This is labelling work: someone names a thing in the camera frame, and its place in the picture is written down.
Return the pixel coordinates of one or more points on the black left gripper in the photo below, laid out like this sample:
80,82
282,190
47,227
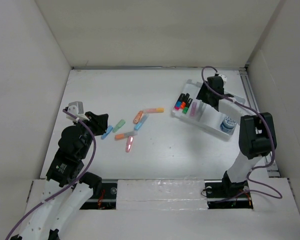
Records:
100,121

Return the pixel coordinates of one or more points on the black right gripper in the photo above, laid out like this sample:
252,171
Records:
201,94

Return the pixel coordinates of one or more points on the pastel green long marker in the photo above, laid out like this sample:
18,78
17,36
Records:
201,109

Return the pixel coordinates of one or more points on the pastel purple marker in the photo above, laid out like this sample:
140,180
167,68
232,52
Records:
193,110

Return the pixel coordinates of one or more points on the black highlighter orange cap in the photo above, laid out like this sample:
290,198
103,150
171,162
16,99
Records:
184,101

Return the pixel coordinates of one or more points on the black highlighter green cap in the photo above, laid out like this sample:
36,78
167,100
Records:
187,106

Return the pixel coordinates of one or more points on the black highlighter blue cap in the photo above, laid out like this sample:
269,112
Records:
180,99

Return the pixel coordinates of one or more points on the blue paint jar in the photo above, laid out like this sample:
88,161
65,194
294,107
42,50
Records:
227,125

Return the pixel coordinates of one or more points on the clear marker yellow cap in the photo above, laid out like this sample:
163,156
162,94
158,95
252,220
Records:
153,110

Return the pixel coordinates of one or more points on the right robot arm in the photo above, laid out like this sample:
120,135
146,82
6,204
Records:
257,136

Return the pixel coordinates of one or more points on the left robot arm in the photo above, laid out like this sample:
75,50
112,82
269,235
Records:
68,184

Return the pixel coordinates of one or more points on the pastel blue short marker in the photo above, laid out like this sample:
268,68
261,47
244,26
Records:
108,131

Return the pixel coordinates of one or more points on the pastel green short marker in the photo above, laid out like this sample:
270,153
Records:
118,125

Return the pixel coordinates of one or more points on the white compartment organizer tray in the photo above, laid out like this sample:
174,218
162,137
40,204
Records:
210,120

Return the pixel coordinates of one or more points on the clear marker orange cap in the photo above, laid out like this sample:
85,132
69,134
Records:
125,135

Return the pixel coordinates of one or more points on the pastel pink marker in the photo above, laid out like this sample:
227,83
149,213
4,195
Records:
129,143

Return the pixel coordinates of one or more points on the orange short marker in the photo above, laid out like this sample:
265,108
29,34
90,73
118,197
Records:
138,117

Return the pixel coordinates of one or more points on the pastel light blue marker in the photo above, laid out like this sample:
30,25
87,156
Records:
141,122

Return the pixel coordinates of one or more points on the white foam block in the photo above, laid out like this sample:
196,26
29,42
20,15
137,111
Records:
160,195

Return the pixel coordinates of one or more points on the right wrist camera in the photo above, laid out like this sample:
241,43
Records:
223,77

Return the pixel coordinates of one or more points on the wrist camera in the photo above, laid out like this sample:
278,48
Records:
223,77
75,111

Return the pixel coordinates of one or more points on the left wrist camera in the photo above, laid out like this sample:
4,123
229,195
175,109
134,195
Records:
75,111

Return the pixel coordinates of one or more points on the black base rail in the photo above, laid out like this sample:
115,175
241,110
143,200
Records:
105,199

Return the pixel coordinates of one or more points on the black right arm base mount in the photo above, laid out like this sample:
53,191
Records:
219,195

